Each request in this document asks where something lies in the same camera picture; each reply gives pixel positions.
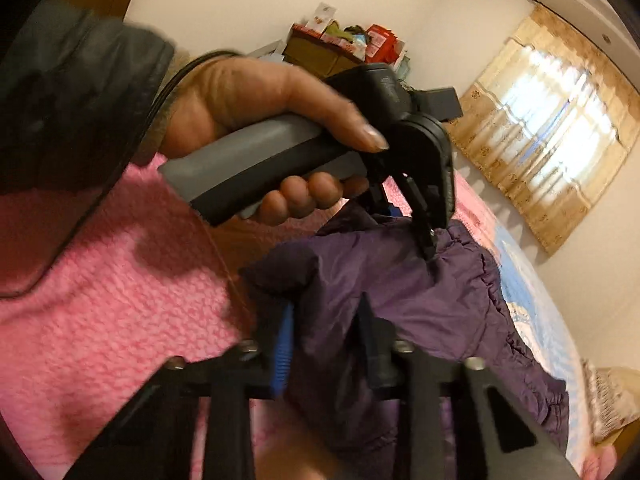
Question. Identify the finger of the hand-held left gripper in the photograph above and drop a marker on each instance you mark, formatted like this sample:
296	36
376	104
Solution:
425	220
384	205

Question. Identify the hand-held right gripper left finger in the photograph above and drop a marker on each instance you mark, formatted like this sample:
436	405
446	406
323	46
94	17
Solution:
281	355

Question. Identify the brown wooden desk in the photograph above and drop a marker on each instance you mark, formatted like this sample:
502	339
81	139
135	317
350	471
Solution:
320	57

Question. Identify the person's left hand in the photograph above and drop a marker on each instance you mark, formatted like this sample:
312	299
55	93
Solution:
240	95

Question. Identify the beige patterned curtain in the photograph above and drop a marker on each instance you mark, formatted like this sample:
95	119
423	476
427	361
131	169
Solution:
545	125

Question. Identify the purple padded jacket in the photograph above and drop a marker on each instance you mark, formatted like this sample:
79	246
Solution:
400	300

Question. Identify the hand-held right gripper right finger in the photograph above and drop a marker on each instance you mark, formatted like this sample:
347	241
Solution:
377	355

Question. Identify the red box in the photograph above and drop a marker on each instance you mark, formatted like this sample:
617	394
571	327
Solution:
382	42

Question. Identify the beige patterned pillow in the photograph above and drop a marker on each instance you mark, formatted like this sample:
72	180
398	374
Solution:
612	400

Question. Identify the light blue bed sheet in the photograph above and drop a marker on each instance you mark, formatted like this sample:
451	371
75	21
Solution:
540	320

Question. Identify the white printed card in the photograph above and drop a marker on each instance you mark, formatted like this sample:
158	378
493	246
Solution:
323	17

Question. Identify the pink fleece blanket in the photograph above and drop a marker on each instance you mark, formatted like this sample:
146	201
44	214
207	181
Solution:
125	320

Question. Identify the person's left forearm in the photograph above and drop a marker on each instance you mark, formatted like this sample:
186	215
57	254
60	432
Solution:
65	110

